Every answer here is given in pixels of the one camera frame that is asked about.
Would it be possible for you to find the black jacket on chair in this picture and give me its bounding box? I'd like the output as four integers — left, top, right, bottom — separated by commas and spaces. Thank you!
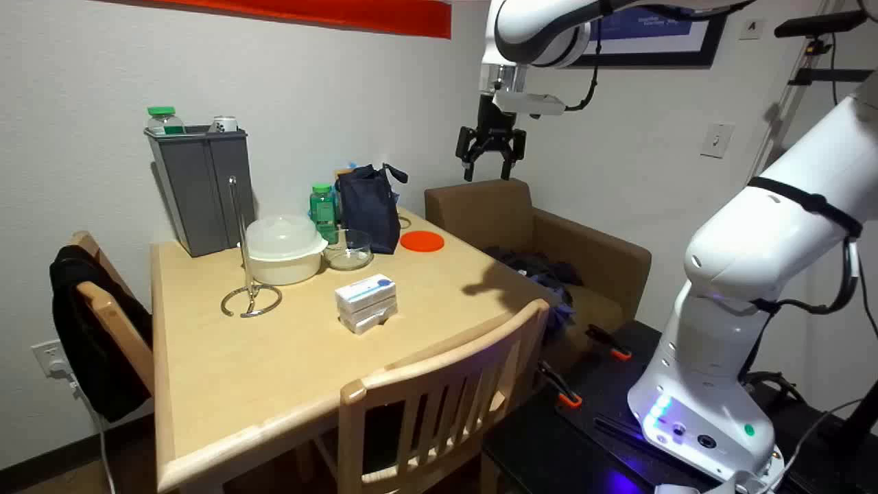
48, 246, 153, 419

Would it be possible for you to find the white test box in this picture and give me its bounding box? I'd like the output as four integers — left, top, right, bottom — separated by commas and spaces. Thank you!
339, 302, 398, 334
334, 275, 396, 310

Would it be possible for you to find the red wall banner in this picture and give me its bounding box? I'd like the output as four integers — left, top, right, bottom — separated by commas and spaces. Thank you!
112, 0, 452, 39

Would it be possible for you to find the brown armchair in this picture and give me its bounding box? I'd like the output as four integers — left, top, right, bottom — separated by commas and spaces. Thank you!
424, 179, 652, 371

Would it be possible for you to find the wooden chair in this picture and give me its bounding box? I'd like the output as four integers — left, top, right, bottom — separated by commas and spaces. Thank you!
316, 298, 548, 494
70, 229, 153, 390

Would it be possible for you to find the far wooden chair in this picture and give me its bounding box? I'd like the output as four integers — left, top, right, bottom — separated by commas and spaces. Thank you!
70, 229, 153, 390

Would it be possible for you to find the green plastic bottle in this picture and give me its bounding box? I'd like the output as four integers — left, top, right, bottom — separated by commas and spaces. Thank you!
309, 183, 337, 245

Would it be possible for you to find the dark navy bag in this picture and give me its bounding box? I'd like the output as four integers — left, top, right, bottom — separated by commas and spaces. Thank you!
334, 161, 408, 256

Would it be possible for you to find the white lidded bowl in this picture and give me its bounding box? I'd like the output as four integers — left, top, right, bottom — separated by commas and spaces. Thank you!
245, 216, 326, 284

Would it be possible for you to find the orange handled clamp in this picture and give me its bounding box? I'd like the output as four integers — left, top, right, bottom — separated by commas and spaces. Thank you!
537, 361, 582, 409

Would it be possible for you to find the orange round disc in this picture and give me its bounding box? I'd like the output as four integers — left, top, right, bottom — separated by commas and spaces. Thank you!
400, 229, 445, 253

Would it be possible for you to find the green capped jar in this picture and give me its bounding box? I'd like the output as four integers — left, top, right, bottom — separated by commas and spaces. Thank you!
147, 105, 180, 137

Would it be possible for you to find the wooden table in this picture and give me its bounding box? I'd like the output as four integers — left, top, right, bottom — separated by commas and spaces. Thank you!
150, 235, 544, 494

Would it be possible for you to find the framed wall picture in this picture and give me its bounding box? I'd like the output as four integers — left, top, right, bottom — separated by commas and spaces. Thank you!
579, 9, 723, 69

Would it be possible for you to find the clothes pile on armchair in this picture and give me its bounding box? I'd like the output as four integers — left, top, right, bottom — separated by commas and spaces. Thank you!
487, 246, 582, 334

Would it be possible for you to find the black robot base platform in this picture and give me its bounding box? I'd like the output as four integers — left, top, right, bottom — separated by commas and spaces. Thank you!
481, 319, 878, 494

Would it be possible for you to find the clear glass bowl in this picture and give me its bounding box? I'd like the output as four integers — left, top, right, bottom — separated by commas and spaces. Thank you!
326, 228, 372, 271

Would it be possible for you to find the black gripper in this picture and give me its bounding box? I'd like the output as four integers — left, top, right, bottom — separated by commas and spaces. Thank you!
456, 95, 527, 180

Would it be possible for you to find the wall power outlet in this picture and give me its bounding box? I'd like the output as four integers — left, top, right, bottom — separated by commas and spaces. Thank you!
33, 339, 70, 379

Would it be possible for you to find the near wooden chair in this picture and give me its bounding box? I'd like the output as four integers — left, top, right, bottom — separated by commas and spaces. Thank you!
316, 298, 548, 494

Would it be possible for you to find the black camera tripod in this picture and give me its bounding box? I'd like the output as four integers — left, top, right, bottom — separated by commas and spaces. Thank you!
754, 4, 876, 170

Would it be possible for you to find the wall light switch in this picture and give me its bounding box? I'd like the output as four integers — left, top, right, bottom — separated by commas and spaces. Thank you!
700, 122, 732, 159

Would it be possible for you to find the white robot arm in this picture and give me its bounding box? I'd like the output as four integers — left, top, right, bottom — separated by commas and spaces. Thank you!
483, 0, 878, 494

